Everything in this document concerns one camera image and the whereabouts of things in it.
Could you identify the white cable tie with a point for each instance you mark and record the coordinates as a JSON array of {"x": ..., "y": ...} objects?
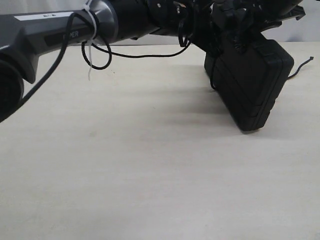
[{"x": 88, "y": 59}]

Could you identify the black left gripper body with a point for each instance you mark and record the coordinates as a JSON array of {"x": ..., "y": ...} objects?
[{"x": 188, "y": 20}]

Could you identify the black plastic carrying case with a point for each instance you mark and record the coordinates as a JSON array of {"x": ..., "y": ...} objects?
[{"x": 249, "y": 71}]

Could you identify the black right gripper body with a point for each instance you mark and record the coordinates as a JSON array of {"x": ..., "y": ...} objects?
[{"x": 269, "y": 14}]

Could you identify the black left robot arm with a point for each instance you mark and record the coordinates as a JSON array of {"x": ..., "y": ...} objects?
[{"x": 32, "y": 45}]

